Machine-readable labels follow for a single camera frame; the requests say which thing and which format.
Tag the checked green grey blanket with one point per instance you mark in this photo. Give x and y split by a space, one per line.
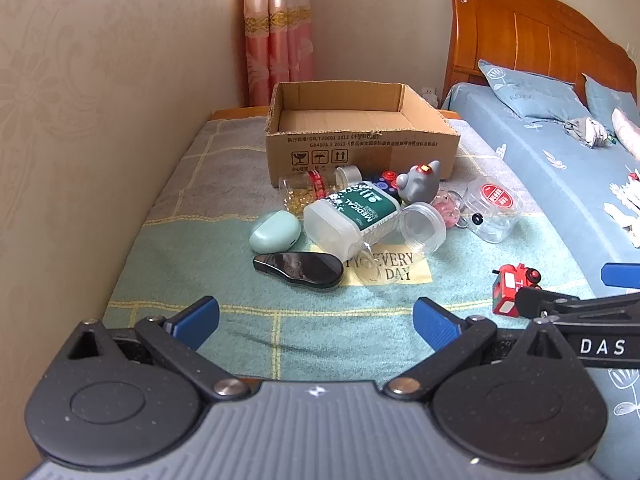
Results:
225 290

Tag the white wall socket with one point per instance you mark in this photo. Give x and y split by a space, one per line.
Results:
430 96

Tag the mint green oval case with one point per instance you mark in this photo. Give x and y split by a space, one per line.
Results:
274 232

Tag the blue printed bedsheet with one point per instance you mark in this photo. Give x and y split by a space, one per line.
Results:
550 200

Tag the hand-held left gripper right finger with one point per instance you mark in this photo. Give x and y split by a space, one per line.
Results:
434 322

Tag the cardboard box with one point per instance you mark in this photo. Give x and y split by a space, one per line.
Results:
350 155

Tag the white bottle with green label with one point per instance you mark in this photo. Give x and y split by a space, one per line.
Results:
345 215

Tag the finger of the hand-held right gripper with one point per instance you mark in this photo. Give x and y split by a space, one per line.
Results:
622 276
547 301

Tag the dark blue box with red buttons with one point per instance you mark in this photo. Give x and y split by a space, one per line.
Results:
384 182

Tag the clear bottle of yellow capsules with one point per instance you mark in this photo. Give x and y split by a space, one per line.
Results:
300 192

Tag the pink cloth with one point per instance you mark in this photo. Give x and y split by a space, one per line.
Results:
629 132

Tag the clear round tub with red label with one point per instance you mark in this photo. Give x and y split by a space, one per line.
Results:
492 210

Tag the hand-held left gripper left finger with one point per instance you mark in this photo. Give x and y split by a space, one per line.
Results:
197 321

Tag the blue printed pillow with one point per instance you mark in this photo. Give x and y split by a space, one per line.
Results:
535 92
607 100

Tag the grey toy figure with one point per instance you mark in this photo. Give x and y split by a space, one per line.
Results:
417 185

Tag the pink patterned curtain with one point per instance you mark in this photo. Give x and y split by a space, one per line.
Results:
277 35

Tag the clear plastic jar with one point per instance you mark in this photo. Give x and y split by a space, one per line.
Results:
422 227

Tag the wooden headboard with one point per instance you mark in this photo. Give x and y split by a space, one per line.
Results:
525 35

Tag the glossy black oval case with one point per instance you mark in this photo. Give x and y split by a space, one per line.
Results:
300 269

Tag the grey cloth on bed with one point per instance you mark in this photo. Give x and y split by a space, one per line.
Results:
587 132

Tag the red toy train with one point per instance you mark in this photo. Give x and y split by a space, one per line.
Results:
510 285

